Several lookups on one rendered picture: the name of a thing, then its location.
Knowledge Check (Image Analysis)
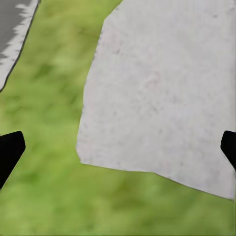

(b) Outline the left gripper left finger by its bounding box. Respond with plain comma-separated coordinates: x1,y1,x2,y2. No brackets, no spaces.
0,130,26,190

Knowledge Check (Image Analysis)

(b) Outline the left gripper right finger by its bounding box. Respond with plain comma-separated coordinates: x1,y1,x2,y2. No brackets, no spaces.
220,131,236,170

